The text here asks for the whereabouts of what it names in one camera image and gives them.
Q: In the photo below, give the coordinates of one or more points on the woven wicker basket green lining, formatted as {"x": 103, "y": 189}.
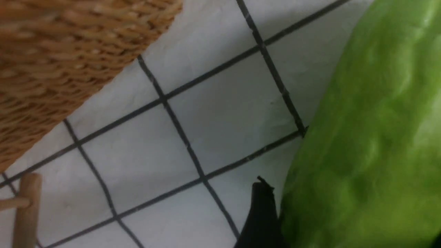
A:
{"x": 55, "y": 54}

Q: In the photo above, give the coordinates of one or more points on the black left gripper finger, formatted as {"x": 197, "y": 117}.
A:
{"x": 262, "y": 227}

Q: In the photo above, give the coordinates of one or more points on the white black grid tablecloth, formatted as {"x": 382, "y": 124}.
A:
{"x": 165, "y": 155}

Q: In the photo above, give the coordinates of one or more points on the green cucumber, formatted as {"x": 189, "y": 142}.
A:
{"x": 367, "y": 174}

